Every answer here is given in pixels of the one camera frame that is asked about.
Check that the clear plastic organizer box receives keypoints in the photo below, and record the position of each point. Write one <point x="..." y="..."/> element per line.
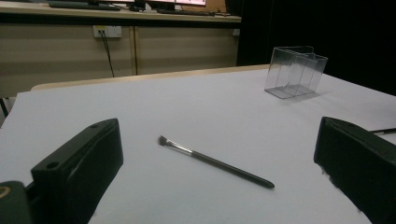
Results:
<point x="292" y="74"/>

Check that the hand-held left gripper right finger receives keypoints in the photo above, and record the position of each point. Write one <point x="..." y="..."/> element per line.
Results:
<point x="361" y="161"/>

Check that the white wall power outlet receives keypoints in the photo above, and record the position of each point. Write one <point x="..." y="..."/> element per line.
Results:
<point x="112" y="31"/>

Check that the black keyboard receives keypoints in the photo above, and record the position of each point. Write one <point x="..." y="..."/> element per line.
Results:
<point x="186" y="12"/>
<point x="81" y="5"/>

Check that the black makeup brush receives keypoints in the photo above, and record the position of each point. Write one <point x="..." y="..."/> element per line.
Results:
<point x="384" y="131"/>
<point x="218" y="163"/>

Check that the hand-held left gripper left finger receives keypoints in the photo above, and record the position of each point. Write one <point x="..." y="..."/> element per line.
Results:
<point x="77" y="168"/>

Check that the computer monitor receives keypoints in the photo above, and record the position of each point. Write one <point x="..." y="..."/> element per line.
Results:
<point x="174" y="2"/>

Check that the wooden desk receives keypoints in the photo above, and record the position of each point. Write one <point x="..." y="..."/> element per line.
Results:
<point x="130" y="15"/>

